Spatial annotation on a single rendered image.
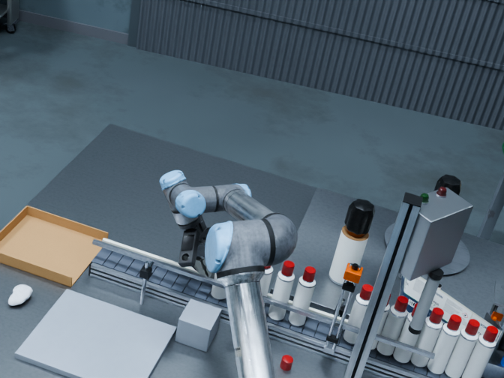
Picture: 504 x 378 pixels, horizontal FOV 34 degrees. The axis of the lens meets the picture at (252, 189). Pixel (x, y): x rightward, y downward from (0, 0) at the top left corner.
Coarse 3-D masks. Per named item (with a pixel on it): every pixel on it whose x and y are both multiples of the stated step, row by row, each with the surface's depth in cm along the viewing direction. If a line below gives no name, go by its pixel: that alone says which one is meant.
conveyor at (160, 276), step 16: (96, 256) 259; (112, 256) 260; (128, 256) 261; (128, 272) 255; (160, 272) 258; (176, 288) 253; (192, 288) 254; (208, 288) 255; (224, 304) 250; (272, 320) 248; (320, 336) 246; (416, 368) 242
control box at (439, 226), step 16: (432, 192) 210; (448, 192) 212; (432, 208) 204; (448, 208) 205; (464, 208) 206; (416, 224) 202; (432, 224) 199; (448, 224) 205; (464, 224) 211; (416, 240) 203; (432, 240) 204; (448, 240) 210; (416, 256) 205; (432, 256) 209; (448, 256) 215; (400, 272) 210; (416, 272) 208
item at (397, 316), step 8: (400, 296) 236; (400, 304) 234; (392, 312) 236; (400, 312) 235; (392, 320) 237; (400, 320) 236; (384, 328) 240; (392, 328) 238; (400, 328) 238; (384, 336) 241; (392, 336) 239; (384, 344) 242; (384, 352) 243; (392, 352) 244
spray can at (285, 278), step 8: (288, 264) 239; (280, 272) 241; (288, 272) 239; (280, 280) 240; (288, 280) 240; (280, 288) 241; (288, 288) 241; (272, 296) 246; (280, 296) 243; (288, 296) 244; (272, 312) 247; (280, 312) 246; (280, 320) 248
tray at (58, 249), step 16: (32, 208) 276; (16, 224) 272; (32, 224) 274; (48, 224) 275; (64, 224) 275; (80, 224) 273; (0, 240) 264; (16, 240) 266; (32, 240) 267; (48, 240) 268; (64, 240) 270; (80, 240) 271; (0, 256) 255; (16, 256) 259; (32, 256) 260; (48, 256) 262; (64, 256) 263; (80, 256) 264; (32, 272) 254; (48, 272) 252; (64, 272) 257; (80, 272) 258
